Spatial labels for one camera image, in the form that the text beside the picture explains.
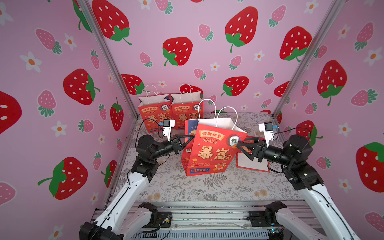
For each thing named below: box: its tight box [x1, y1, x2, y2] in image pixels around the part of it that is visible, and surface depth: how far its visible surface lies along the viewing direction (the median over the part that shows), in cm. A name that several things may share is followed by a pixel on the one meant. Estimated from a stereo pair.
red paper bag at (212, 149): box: [182, 118, 248, 177], surface depth 63 cm
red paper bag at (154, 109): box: [137, 94, 174, 134], surface depth 98 cm
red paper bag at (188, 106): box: [171, 91, 204, 131], surface depth 100 cm
